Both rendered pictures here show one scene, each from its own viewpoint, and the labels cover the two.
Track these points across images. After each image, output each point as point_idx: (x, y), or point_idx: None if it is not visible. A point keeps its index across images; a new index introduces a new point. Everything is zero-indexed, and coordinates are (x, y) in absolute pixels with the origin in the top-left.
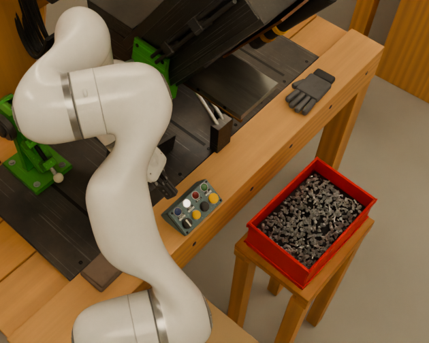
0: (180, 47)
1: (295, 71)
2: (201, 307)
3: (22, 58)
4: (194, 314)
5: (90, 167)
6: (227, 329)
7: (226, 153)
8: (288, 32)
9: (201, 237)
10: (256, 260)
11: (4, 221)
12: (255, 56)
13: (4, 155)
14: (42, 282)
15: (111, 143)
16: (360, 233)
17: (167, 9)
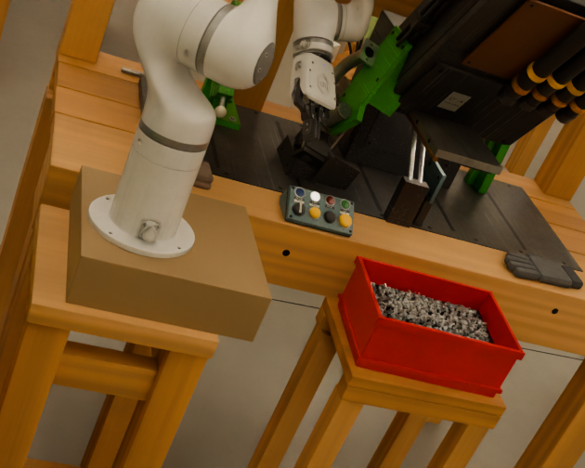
0: (428, 26)
1: (542, 257)
2: (266, 32)
3: (286, 10)
4: (257, 24)
5: (254, 141)
6: (249, 259)
7: (396, 228)
8: (568, 246)
9: (298, 259)
10: (333, 318)
11: (139, 109)
12: (509, 223)
13: None
14: (123, 147)
15: (301, 38)
16: (476, 398)
17: None
